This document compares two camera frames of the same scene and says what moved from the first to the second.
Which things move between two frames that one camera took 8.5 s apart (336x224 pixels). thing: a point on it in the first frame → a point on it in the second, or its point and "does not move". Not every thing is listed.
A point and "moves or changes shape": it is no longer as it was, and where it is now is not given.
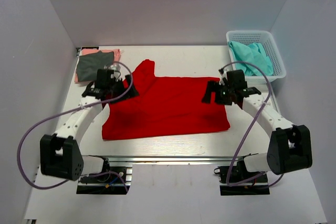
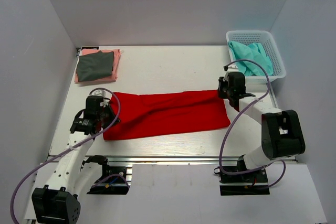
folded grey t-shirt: [88, 64] does not move
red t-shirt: [165, 105] moves or changes shape
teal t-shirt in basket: [254, 53] does not move
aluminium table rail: [167, 160] does not move
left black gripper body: [117, 89] → [101, 117]
